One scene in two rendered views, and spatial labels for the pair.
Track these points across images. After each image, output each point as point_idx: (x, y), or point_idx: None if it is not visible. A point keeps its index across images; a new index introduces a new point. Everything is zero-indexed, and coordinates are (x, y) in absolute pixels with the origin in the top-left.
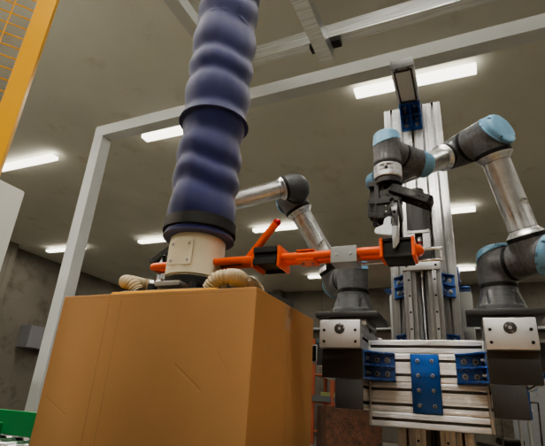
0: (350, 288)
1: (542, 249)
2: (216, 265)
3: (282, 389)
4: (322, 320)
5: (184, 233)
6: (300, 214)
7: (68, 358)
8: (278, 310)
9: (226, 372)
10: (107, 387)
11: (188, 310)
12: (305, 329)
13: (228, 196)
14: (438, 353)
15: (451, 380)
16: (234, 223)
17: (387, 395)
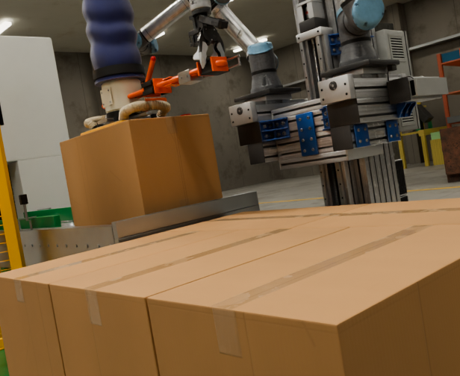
0: (256, 72)
1: (355, 13)
2: (130, 98)
3: (176, 169)
4: (229, 107)
5: (104, 83)
6: (216, 13)
7: (72, 177)
8: (157, 124)
9: (128, 171)
10: (90, 188)
11: (107, 139)
12: (198, 124)
13: (124, 45)
14: (312, 110)
15: (321, 127)
16: (134, 63)
17: (287, 147)
